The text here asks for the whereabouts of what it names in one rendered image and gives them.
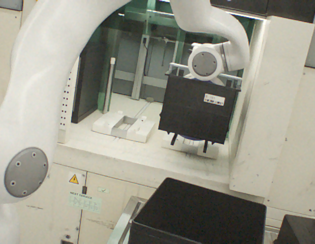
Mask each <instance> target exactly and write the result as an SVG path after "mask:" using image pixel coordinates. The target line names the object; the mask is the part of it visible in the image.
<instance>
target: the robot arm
mask: <svg viewBox="0 0 315 244"><path fill-rule="evenodd" d="M130 1H132V0H38V1H37V2H36V4H35V5H34V7H33V8H32V10H31V11H30V13H29V15H28V16H27V18H26V19H25V21H24V23H23V25H22V26H21V28H20V30H19V32H18V34H17V36H16V38H15V41H14V44H13V47H12V50H11V56H10V78H9V83H8V88H7V91H6V94H5V97H4V99H3V102H2V103H1V105H0V244H20V221H19V216H18V213H17V210H16V207H15V205H14V203H16V202H20V201H22V200H25V199H27V198H29V197H30V196H31V195H33V194H34V193H35V192H36V191H37V190H38V189H39V188H40V187H41V186H42V185H43V183H44V182H45V181H46V178H47V176H48V174H49V172H50V170H51V167H52V164H53V161H54V157H55V152H56V143H57V136H58V127H59V119H60V109H61V102H62V97H63V94H64V91H65V87H66V84H67V81H68V78H69V75H70V73H71V70H72V68H73V66H74V64H75V62H76V60H77V58H78V57H79V55H80V53H81V51H82V49H83V48H84V46H85V45H86V43H87V42H88V41H89V39H90V37H91V36H92V34H93V32H94V31H95V30H96V28H97V27H98V26H99V25H100V24H101V23H102V21H103V20H104V19H106V18H107V17H108V16H109V15H110V14H112V13H113V12H114V11H116V10H117V9H119V8H120V7H122V6H123V5H125V4H127V3H128V2H130ZM169 2H170V5H171V8H172V11H173V14H174V17H175V20H176V23H177V25H178V26H179V27H180V28H181V29H182V30H184V31H187V32H196V33H211V34H217V35H220V36H223V37H225V38H227V40H229V42H224V43H219V44H214V45H212V44H203V45H200V46H199V47H197V46H195V47H194V48H193V50H190V49H188V53H189V54H191V55H190V56H189V59H188V69H189V71H190V73H191V74H192V75H193V76H194V77H196V78H197V79H198V80H201V81H209V80H212V79H214V78H215V77H216V76H217V75H219V74H222V73H226V72H231V71H236V70H240V69H243V68H245V67H247V66H248V65H249V63H250V52H249V45H248V39H247V35H246V32H245V30H244V28H243V26H242V25H241V23H240V22H239V21H238V20H237V19H236V18H234V17H233V16H232V15H231V14H229V13H227V12H225V11H223V10H221V9H218V8H215V7H213V6H211V4H210V0H169Z"/></svg>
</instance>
